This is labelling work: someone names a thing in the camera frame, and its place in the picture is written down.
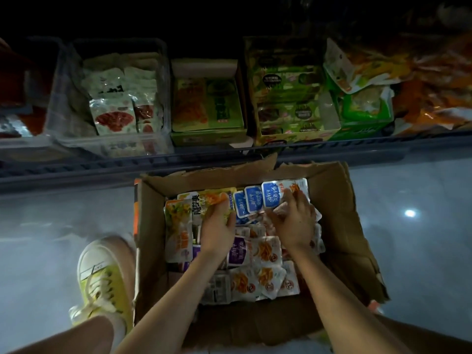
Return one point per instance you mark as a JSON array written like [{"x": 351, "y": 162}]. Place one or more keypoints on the person's right hand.
[{"x": 295, "y": 221}]

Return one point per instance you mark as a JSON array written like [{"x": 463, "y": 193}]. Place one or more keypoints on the person's left hand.
[{"x": 217, "y": 232}]

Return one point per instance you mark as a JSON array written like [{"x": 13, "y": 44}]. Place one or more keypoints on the brown cardboard box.
[{"x": 346, "y": 217}]

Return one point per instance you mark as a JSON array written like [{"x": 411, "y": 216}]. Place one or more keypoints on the pile of snack packets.
[{"x": 254, "y": 276}]

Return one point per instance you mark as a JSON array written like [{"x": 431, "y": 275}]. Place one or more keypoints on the grey metal store shelf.
[{"x": 74, "y": 169}]

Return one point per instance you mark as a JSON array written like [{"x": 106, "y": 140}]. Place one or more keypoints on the person's left forearm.
[{"x": 169, "y": 313}]

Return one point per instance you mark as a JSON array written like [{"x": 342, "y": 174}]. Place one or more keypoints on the person's right forearm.
[{"x": 346, "y": 306}]

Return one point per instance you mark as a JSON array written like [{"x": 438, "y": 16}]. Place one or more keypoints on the person's left shoe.
[{"x": 103, "y": 284}]

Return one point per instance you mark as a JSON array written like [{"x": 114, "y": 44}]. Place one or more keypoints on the person's right leg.
[{"x": 435, "y": 339}]

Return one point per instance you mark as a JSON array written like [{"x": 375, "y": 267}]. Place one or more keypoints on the person's leg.
[
  {"x": 435, "y": 339},
  {"x": 66, "y": 339}
]

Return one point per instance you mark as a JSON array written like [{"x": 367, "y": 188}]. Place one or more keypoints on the person's left leg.
[{"x": 66, "y": 339}]

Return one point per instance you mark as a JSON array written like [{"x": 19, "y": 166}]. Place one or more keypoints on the clear plastic tray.
[
  {"x": 29, "y": 147},
  {"x": 125, "y": 147}
]

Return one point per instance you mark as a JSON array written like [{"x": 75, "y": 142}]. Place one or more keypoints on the green orange display carton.
[{"x": 206, "y": 103}]

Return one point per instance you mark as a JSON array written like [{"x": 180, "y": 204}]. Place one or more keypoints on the green snack packets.
[{"x": 365, "y": 103}]

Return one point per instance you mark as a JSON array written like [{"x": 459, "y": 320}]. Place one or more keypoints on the white sock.
[{"x": 118, "y": 328}]

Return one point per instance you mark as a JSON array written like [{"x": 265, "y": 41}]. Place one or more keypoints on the pile of orange yellow packets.
[{"x": 435, "y": 84}]

